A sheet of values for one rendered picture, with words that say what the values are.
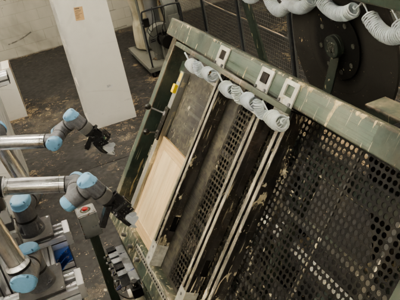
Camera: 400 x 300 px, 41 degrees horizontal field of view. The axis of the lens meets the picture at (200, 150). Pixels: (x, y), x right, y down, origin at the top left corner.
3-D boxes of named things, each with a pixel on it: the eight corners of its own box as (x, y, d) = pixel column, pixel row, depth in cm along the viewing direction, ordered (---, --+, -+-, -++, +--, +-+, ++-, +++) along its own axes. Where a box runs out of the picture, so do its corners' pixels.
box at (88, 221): (81, 231, 351) (74, 209, 342) (99, 224, 354) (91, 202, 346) (86, 241, 341) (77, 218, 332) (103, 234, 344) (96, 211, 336)
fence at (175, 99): (131, 216, 332) (125, 216, 330) (186, 72, 309) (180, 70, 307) (133, 221, 328) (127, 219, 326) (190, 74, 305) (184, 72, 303)
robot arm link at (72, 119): (62, 113, 290) (72, 104, 287) (77, 125, 296) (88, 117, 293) (60, 121, 284) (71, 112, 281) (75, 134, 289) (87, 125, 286)
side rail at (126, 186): (128, 200, 356) (113, 197, 350) (188, 41, 329) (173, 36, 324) (131, 204, 351) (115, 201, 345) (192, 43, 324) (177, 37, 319)
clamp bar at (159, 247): (155, 258, 292) (115, 253, 281) (238, 50, 264) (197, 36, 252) (162, 268, 284) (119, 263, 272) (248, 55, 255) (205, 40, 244)
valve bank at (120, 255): (106, 271, 340) (96, 240, 329) (128, 262, 344) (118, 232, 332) (128, 322, 298) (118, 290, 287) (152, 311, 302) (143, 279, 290)
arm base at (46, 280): (26, 297, 259) (19, 282, 254) (24, 279, 272) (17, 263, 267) (57, 286, 263) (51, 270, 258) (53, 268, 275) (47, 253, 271)
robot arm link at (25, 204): (12, 224, 300) (4, 204, 294) (21, 210, 312) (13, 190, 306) (33, 221, 299) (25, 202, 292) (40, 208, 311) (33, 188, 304)
